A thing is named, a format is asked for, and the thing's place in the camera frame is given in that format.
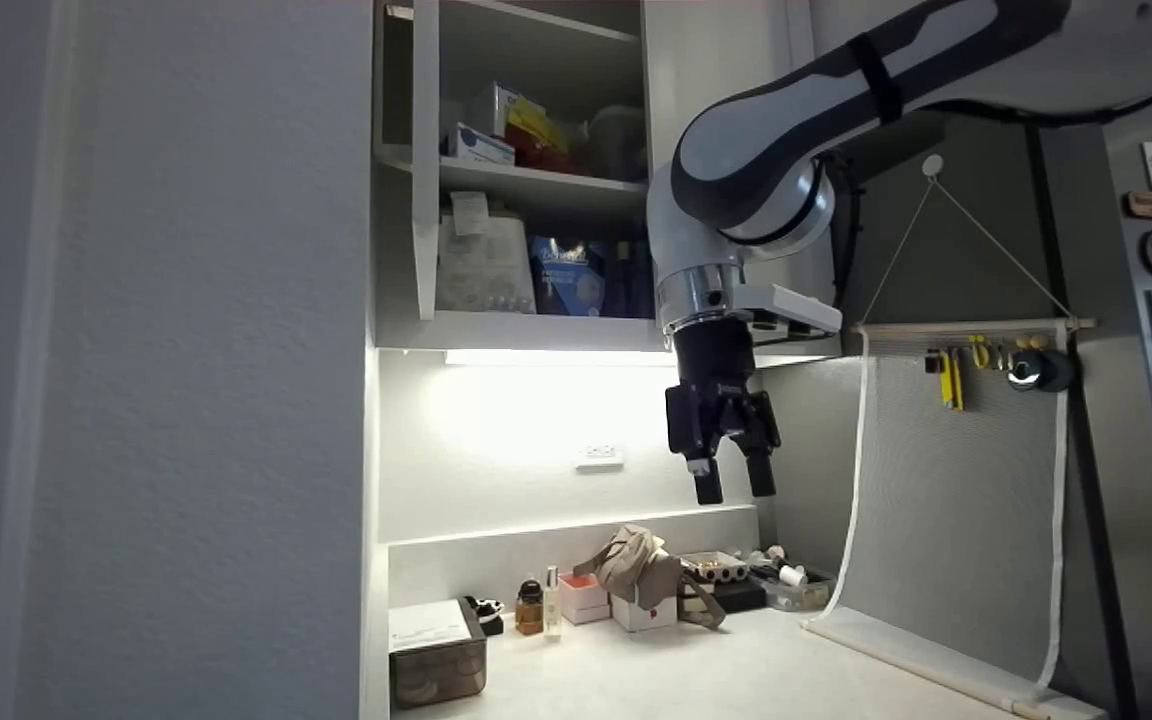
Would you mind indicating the crumpled brown paper bag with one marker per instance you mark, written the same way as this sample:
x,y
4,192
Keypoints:
x,y
648,584

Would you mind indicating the white plastic bag in cupboard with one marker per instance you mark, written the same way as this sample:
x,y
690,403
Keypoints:
x,y
480,259

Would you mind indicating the white wall outlet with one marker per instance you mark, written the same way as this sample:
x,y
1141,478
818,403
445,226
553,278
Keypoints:
x,y
601,458

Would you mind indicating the under-cabinet light strip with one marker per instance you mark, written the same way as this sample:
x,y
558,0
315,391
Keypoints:
x,y
553,359

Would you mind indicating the yellow red box on shelf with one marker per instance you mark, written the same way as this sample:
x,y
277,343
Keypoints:
x,y
531,131

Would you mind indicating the black tape roll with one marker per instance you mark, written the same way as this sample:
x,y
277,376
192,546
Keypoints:
x,y
1039,368

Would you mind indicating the small amber bottle on counter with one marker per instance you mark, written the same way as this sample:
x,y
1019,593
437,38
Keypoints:
x,y
531,608

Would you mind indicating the white cupboard door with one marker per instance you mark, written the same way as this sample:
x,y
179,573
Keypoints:
x,y
728,196
424,150

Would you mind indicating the yellow clamp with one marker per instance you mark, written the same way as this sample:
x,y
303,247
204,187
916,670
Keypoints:
x,y
951,376

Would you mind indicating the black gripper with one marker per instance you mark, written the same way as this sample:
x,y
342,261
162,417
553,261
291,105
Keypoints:
x,y
719,403

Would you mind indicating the brown wooden box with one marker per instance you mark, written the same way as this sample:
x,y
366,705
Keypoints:
x,y
435,654

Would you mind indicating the white pink small box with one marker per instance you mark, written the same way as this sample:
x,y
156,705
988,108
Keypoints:
x,y
582,603

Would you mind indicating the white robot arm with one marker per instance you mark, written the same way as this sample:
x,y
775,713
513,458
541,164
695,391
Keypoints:
x,y
1035,61

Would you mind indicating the blue package in cupboard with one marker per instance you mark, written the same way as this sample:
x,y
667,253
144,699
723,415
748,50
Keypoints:
x,y
566,278

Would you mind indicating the white paper backdrop sheet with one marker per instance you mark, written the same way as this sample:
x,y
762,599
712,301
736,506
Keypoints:
x,y
952,559

